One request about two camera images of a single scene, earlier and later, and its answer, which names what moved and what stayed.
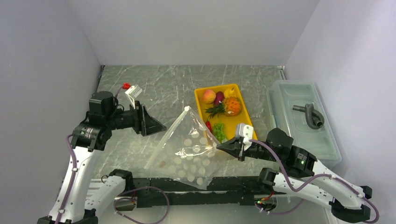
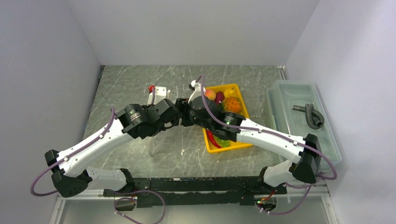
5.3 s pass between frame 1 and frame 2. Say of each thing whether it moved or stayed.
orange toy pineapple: stayed
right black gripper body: moved
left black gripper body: moved
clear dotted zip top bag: moved
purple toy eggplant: stayed
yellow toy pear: stayed
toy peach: stayed
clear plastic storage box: stayed
